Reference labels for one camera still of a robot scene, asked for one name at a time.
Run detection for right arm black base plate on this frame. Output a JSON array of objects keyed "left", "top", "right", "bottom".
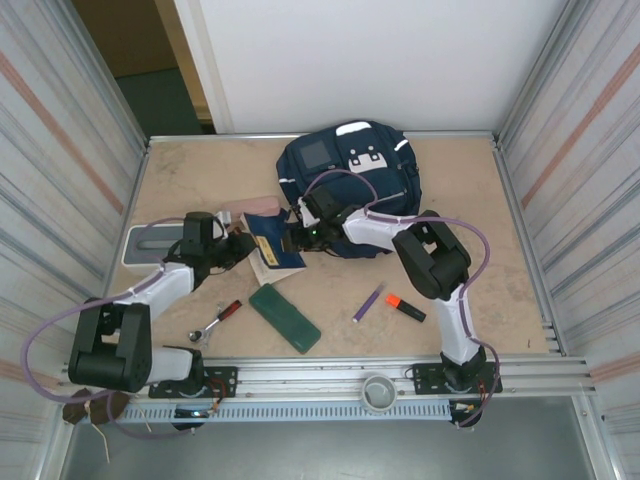
[{"left": 412, "top": 360, "right": 503, "bottom": 394}]

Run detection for green pencil case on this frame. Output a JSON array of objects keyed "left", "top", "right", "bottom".
[{"left": 248, "top": 283, "right": 322, "bottom": 355}]

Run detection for thin aluminium table edge rail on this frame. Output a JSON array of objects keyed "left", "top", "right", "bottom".
[{"left": 147, "top": 131, "right": 501, "bottom": 146}]

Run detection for navy blue backpack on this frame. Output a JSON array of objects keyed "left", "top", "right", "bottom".
[{"left": 276, "top": 118, "right": 424, "bottom": 259}]

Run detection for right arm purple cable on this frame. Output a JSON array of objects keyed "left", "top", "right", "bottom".
[{"left": 303, "top": 168, "right": 501, "bottom": 429}]

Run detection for brown cloth bundle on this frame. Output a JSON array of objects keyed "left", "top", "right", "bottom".
[{"left": 62, "top": 388, "right": 132, "bottom": 426}]

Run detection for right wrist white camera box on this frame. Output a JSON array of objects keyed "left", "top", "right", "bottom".
[{"left": 297, "top": 196, "right": 322, "bottom": 225}]

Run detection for grey white tissue box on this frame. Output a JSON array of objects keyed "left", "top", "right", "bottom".
[{"left": 122, "top": 223, "right": 189, "bottom": 275}]

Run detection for grey round cup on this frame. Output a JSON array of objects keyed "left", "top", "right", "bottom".
[{"left": 361, "top": 375, "right": 398, "bottom": 412}]

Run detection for ratchet wrench red handle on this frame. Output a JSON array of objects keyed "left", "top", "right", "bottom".
[{"left": 188, "top": 299, "right": 244, "bottom": 346}]

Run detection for orange black highlighter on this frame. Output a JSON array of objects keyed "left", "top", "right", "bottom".
[{"left": 384, "top": 293, "right": 427, "bottom": 324}]

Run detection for purple pen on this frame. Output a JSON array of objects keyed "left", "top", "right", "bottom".
[{"left": 352, "top": 282, "right": 387, "bottom": 324}]

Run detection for beige string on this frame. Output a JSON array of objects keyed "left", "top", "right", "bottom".
[{"left": 91, "top": 423, "right": 112, "bottom": 464}]

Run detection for small blue book yellow label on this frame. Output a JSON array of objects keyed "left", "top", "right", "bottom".
[{"left": 238, "top": 208, "right": 307, "bottom": 287}]

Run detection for slotted grey cable duct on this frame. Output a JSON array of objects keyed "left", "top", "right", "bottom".
[{"left": 122, "top": 402, "right": 454, "bottom": 422}]

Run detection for pink pencil case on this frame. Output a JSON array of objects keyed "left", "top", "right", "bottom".
[{"left": 222, "top": 195, "right": 281, "bottom": 217}]

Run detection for wide aluminium mounting rail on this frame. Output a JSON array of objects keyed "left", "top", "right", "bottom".
[{"left": 52, "top": 355, "right": 599, "bottom": 401}]

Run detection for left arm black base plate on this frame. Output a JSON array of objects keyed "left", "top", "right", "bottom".
[{"left": 148, "top": 366, "right": 239, "bottom": 400}]

